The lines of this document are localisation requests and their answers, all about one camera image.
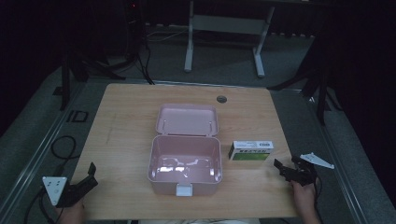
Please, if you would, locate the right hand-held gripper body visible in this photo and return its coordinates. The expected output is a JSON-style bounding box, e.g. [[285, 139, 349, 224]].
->
[[279, 152, 335, 187]]

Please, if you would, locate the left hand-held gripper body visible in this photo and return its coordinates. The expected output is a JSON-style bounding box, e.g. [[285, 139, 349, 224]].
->
[[42, 175, 99, 209]]

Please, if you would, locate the green and white medicine box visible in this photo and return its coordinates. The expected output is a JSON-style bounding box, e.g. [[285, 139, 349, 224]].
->
[[228, 140, 276, 162]]

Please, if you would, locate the pink plastic storage box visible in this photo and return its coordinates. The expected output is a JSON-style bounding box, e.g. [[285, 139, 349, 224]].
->
[[147, 103, 223, 198]]

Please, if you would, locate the person's left hand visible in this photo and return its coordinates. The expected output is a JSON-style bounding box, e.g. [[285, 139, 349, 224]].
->
[[55, 199, 86, 224]]

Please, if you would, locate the person's right hand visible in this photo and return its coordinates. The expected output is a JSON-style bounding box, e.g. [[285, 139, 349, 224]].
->
[[290, 180, 321, 224]]

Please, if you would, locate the black tripod stand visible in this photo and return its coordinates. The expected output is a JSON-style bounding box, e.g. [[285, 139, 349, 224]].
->
[[267, 27, 344, 127]]

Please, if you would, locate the dark computer tower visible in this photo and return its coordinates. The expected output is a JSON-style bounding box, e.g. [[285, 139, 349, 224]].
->
[[123, 0, 145, 60]]

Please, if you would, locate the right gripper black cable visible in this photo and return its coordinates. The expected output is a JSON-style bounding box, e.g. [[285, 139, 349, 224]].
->
[[312, 176, 323, 216]]

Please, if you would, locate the black cable on floor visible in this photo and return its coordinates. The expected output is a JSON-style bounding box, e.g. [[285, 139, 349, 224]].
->
[[23, 135, 81, 224]]

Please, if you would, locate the white metal desk frame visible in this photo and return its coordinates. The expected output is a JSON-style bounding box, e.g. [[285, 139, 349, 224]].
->
[[183, 0, 276, 78]]

